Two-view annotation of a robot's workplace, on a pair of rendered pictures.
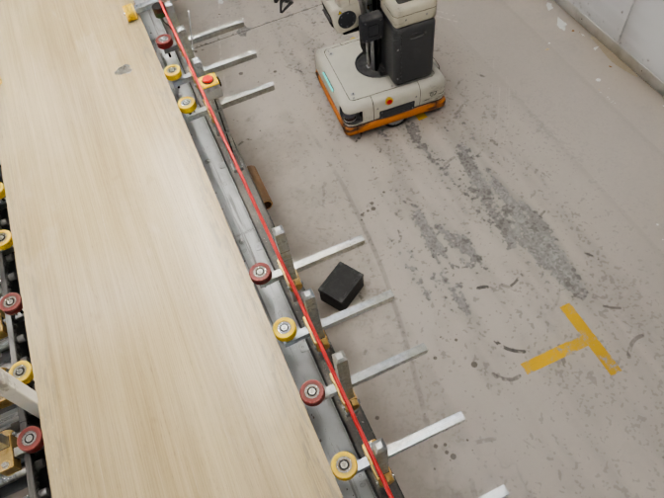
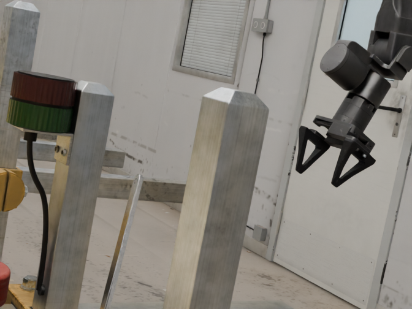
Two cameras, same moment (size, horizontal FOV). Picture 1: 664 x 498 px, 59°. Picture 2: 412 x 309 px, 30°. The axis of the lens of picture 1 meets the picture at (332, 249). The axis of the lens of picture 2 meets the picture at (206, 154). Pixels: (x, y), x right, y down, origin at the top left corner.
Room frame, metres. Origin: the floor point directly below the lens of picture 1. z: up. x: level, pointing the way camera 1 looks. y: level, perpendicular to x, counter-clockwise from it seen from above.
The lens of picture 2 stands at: (1.83, 0.68, 1.15)
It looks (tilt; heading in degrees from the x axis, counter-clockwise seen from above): 7 degrees down; 343
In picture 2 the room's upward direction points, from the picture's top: 11 degrees clockwise
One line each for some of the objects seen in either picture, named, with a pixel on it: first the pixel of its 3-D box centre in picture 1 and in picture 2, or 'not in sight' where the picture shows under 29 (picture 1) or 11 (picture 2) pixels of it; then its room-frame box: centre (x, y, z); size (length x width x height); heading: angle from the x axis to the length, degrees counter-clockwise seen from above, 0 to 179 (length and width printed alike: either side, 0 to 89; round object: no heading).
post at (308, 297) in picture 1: (315, 326); not in sight; (0.90, 0.10, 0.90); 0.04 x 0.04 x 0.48; 16
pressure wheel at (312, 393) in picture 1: (313, 396); not in sight; (0.67, 0.14, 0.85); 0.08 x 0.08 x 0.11
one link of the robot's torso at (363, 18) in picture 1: (352, 19); not in sight; (2.82, -0.32, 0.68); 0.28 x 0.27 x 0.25; 11
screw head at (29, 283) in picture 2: not in sight; (30, 282); (2.65, 0.60, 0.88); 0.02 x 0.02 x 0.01
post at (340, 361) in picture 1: (345, 385); not in sight; (0.66, 0.03, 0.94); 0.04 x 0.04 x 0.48; 16
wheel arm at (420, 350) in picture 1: (368, 373); not in sight; (0.72, -0.05, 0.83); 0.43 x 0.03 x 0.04; 106
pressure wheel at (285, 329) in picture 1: (286, 333); not in sight; (0.91, 0.21, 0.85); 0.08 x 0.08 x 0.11
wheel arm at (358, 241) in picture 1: (311, 261); not in sight; (1.20, 0.08, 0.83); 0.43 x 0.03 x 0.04; 106
